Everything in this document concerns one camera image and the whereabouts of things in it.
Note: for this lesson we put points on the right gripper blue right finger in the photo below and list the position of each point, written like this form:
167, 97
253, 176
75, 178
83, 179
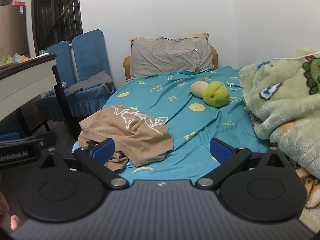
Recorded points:
232, 160

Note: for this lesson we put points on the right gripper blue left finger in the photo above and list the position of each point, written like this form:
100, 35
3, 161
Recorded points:
93, 160

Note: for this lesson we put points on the tan t-shirt with white print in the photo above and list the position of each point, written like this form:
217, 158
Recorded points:
138, 138

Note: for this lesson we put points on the person's left hand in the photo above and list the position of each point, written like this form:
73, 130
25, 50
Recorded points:
8, 223

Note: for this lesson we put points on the teal patterned bed sheet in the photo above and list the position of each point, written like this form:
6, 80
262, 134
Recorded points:
191, 122

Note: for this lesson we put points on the green and beige plush toy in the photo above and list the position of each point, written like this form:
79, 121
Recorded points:
214, 94

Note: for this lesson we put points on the near blue covered chair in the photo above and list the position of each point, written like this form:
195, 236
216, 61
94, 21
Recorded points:
89, 57

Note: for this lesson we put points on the blue covered chair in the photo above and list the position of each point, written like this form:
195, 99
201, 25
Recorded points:
64, 64
89, 57

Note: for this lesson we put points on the grey cloth on chair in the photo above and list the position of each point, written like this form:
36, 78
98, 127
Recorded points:
102, 78

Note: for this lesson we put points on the light green fleece blanket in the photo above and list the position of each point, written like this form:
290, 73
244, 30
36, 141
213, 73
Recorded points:
282, 98

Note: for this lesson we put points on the items on table top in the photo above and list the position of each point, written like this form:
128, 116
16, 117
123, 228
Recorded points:
17, 58

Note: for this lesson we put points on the far blue covered chair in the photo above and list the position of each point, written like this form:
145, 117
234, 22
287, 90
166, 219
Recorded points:
64, 64

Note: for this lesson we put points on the grey pillow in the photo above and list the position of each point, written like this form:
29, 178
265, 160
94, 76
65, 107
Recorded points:
150, 56

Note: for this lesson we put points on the brown cabinet with pink box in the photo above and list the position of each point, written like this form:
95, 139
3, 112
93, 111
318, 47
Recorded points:
13, 30

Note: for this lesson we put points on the black window grille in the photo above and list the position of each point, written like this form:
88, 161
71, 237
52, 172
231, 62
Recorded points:
54, 21

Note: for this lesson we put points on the white table with black frame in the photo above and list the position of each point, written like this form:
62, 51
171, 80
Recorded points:
21, 82

